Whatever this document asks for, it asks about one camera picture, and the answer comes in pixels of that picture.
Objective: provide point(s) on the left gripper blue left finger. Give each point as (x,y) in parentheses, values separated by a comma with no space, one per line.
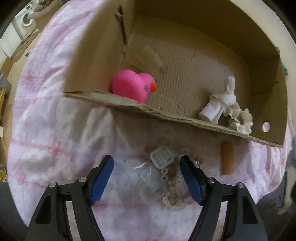
(98,178)

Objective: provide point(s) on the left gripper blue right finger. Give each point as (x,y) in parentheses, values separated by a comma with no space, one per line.
(195,179)

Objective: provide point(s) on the clear bag with small parts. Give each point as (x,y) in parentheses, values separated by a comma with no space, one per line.
(151,179)

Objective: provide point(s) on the white plush cloth toy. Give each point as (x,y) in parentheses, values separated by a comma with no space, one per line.
(219,102)

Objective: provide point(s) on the pink rubber duck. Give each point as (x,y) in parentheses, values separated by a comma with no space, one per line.
(132,85)

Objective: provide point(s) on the translucent silicone pad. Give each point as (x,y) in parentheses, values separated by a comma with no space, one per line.
(148,60)

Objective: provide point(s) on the cream ruffled scrunchie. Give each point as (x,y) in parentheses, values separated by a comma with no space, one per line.
(239,120)

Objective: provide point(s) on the beige ruffled scrunchie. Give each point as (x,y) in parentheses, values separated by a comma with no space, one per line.
(176,192)

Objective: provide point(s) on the orange foam block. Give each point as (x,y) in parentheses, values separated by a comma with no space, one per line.
(228,159)

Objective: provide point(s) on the pink patterned bed quilt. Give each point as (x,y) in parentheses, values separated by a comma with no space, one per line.
(60,138)

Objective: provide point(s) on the open cardboard box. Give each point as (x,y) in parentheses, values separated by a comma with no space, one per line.
(201,44)

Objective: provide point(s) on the white washing machine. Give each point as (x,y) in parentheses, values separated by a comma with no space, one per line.
(24,26)

